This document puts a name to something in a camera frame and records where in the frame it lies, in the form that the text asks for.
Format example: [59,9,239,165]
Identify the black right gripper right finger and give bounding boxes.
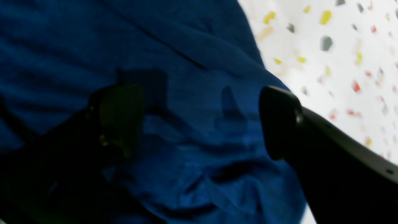
[259,86,398,224]

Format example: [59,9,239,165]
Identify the navy blue t-shirt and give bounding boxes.
[1,0,306,224]

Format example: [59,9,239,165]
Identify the terrazzo pattern table cloth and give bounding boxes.
[238,0,398,224]

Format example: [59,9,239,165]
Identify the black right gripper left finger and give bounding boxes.
[1,84,145,224]

